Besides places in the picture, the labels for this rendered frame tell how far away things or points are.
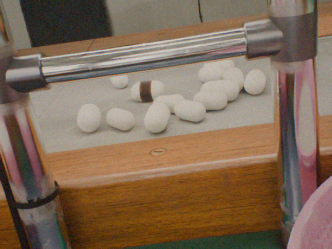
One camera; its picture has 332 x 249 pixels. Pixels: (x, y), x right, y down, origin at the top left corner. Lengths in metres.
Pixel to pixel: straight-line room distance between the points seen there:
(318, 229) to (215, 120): 0.20
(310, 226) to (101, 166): 0.14
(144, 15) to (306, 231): 2.37
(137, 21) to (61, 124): 2.12
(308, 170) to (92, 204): 0.13
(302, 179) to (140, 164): 0.10
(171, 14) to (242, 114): 2.16
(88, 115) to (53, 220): 0.16
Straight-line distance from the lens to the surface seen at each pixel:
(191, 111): 0.39
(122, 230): 0.30
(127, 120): 0.40
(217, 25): 0.69
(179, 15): 2.55
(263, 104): 0.43
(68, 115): 0.48
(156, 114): 0.38
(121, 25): 2.56
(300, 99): 0.24
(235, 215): 0.29
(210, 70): 0.50
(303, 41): 0.23
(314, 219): 0.22
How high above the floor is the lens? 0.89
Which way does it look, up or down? 22 degrees down
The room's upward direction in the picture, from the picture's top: 9 degrees counter-clockwise
